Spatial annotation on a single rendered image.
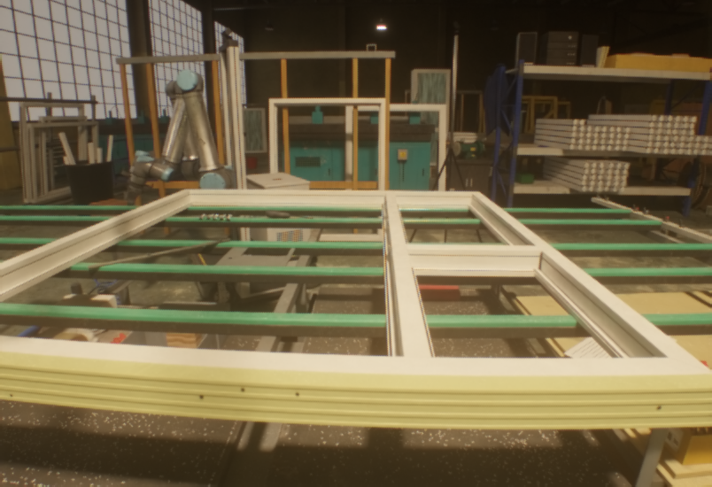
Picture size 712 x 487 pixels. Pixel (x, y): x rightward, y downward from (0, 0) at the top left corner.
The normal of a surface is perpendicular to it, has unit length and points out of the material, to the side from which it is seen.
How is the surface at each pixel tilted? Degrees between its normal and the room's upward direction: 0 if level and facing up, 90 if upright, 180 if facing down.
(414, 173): 90
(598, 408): 90
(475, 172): 90
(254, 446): 0
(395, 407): 90
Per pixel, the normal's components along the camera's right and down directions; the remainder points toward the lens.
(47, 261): 1.00, 0.01
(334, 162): -0.03, 0.25
